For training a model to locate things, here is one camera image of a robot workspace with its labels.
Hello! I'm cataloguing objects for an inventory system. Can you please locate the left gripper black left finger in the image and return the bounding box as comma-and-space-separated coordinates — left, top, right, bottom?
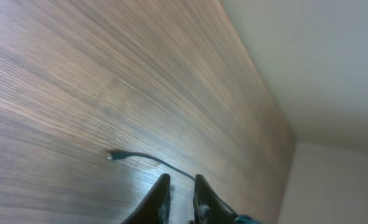
122, 174, 171, 224

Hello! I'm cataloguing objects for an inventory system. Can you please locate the black micro usb cable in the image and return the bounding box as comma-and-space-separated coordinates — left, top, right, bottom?
105, 149, 196, 181

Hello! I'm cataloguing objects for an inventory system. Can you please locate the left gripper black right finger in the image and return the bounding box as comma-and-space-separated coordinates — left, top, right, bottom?
193, 174, 234, 224

